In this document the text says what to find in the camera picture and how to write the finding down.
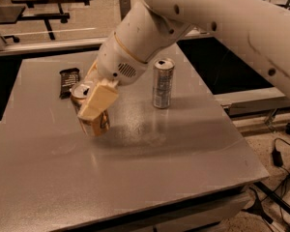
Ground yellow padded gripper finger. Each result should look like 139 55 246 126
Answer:
84 61 101 82
77 80 119 121

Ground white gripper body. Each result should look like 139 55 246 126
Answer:
97 32 147 85

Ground orange soda can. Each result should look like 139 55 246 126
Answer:
70 81 110 136

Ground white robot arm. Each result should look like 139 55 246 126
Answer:
78 0 290 121

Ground black rxbar chocolate wrapper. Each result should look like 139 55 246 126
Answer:
60 68 80 99

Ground silver slim energy can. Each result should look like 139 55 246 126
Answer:
152 58 175 109

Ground dark bench table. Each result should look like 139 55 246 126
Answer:
0 0 97 43

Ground black tripod stand legs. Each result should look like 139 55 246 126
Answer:
243 170 290 232

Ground grey metal bracket centre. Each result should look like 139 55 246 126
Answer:
119 0 131 19

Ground black power adapter with cable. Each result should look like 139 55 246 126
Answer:
272 137 290 176

